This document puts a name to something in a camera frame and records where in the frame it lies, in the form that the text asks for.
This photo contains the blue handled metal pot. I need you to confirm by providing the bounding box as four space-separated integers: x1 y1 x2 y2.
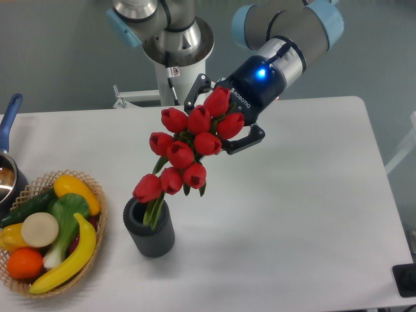
1 94 28 218

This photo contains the red tulip bouquet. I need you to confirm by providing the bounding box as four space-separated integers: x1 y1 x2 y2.
133 86 244 229

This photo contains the black device at table edge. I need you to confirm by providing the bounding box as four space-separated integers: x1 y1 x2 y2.
392 263 415 298

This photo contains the green bok choy toy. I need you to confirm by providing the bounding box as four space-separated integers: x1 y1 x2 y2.
44 193 90 270

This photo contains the dark grey ribbed vase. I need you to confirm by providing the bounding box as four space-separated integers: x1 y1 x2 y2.
123 198 175 257

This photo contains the dark green cucumber toy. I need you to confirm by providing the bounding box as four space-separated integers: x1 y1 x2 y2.
1 188 57 229

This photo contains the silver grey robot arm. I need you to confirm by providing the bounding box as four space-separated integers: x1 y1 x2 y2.
106 1 344 154

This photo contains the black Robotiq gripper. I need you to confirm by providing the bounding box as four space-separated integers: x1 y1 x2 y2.
184 55 285 155

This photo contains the woven wicker basket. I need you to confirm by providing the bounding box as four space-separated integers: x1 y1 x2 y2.
1 170 107 298

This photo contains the yellow bell pepper toy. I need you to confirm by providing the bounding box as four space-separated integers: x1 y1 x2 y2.
1 223 29 252

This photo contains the white table clamp bracket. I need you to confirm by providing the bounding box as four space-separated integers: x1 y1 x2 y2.
112 84 161 109

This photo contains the beige round radish slice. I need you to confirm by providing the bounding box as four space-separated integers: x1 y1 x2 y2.
21 213 59 248

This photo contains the white frame at right edge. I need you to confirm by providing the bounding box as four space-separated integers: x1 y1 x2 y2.
385 112 415 175

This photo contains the orange plastic fruit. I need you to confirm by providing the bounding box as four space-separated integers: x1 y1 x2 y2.
6 248 43 280

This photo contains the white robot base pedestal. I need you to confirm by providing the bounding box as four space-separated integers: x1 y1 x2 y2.
153 60 206 106

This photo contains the yellow plastic banana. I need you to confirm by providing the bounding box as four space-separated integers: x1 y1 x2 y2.
29 213 97 294

